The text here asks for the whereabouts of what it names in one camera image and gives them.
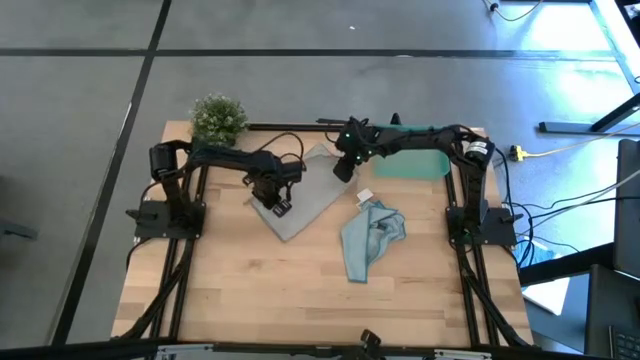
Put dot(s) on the black desk beam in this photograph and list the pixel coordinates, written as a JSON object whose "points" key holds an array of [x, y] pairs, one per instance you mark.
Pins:
{"points": [[565, 265]]}

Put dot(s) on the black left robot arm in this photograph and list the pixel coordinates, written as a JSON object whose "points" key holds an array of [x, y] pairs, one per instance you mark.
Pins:
{"points": [[220, 157]]}

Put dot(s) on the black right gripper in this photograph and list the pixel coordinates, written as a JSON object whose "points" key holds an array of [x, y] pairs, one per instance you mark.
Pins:
{"points": [[356, 145]]}

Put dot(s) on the light blue teal-edged microfiber towel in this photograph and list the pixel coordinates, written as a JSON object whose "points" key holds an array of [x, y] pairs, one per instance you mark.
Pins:
{"points": [[365, 245]]}

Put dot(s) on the black desk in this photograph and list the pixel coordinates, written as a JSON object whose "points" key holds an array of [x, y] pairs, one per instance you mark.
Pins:
{"points": [[627, 210]]}

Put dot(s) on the black keyboard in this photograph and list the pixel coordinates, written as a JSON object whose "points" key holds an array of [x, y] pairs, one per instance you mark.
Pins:
{"points": [[625, 345]]}

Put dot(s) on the white paper sheet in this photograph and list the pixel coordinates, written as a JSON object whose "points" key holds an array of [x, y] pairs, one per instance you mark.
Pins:
{"points": [[547, 295]]}

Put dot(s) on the white handwritten paper tag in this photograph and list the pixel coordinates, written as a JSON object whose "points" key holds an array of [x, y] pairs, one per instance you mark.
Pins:
{"points": [[365, 194]]}

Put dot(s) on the small black frame knob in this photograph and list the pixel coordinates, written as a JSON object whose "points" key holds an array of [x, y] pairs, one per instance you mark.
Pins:
{"points": [[395, 119]]}

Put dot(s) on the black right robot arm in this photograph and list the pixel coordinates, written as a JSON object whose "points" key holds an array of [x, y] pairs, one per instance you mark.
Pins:
{"points": [[425, 137]]}

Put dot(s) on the small grey printed care label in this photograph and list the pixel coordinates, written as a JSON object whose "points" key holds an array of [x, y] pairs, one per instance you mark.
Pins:
{"points": [[361, 205]]}

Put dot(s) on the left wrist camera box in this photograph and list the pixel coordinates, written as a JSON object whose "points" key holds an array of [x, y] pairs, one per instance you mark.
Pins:
{"points": [[290, 171]]}

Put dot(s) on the blue floor object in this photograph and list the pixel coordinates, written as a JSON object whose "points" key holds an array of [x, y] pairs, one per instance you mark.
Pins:
{"points": [[542, 252]]}

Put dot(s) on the artificial green plant black pot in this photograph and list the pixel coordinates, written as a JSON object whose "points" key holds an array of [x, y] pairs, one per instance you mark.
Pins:
{"points": [[218, 120]]}

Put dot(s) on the yellow power strip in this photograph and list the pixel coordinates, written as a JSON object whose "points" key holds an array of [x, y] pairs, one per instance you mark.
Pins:
{"points": [[517, 152]]}

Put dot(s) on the black desk leg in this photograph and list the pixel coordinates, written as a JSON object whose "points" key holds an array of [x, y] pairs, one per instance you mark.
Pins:
{"points": [[590, 125]]}

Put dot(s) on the thin black rod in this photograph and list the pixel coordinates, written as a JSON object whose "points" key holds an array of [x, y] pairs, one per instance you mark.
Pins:
{"points": [[345, 121]]}

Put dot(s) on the black rig crossbar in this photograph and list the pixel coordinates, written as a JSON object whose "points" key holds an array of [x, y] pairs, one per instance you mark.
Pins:
{"points": [[75, 350]]}

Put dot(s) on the teal plastic basket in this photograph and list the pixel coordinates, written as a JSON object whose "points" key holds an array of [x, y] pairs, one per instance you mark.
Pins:
{"points": [[415, 167]]}

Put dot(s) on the grey waffle microfiber towel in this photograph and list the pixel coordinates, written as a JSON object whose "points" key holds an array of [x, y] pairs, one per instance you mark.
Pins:
{"points": [[310, 195]]}

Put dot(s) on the black aluminium table frame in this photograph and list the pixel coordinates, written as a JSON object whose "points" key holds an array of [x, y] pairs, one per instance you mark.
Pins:
{"points": [[300, 127]]}

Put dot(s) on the black table-level camera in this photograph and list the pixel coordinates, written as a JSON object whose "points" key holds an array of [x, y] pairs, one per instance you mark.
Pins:
{"points": [[371, 339]]}

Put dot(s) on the silver frame bracket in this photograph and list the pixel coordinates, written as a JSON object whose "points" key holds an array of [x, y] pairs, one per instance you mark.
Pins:
{"points": [[185, 351], [462, 354]]}

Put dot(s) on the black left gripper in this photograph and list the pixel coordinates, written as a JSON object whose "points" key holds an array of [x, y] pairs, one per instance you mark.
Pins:
{"points": [[267, 187]]}

